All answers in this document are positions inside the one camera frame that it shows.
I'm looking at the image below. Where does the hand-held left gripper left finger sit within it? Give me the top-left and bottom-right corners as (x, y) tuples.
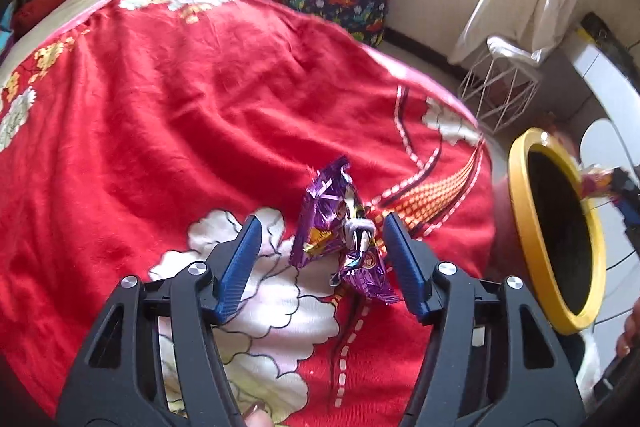
(56, 214), (264, 427)

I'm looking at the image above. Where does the dinosaur print fabric bag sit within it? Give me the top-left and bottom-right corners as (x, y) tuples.
(280, 0), (398, 48)

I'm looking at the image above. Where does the black bag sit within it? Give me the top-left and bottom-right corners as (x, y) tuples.
(580, 11), (640, 72)

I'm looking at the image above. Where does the purple snack packet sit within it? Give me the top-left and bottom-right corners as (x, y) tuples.
(289, 156), (401, 304)

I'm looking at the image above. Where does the red folded cloth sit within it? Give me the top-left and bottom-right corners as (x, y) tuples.
(10, 0), (93, 38)

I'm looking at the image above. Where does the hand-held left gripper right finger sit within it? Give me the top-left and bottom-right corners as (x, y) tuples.
(381, 212), (586, 427)

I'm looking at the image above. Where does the person's left hand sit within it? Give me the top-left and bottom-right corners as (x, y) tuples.
(244, 402), (275, 427)

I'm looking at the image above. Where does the person's right hand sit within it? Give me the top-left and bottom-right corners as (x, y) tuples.
(615, 297), (640, 360)

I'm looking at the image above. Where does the red floral blanket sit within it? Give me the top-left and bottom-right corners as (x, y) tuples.
(0, 0), (496, 427)

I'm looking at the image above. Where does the yellow rimmed trash can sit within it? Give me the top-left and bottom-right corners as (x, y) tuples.
(490, 127), (608, 358)

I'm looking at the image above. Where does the white wire basket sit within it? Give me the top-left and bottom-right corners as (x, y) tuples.
(457, 36), (543, 135)

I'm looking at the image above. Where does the white vanity table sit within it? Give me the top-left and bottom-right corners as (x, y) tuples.
(570, 37), (640, 108)

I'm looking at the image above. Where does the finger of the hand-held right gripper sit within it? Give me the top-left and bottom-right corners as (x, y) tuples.
(610, 167), (640, 202)
(616, 199), (640, 233)

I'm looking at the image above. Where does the bed with beige sheet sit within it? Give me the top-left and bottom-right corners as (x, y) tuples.
(0, 0), (121, 72)

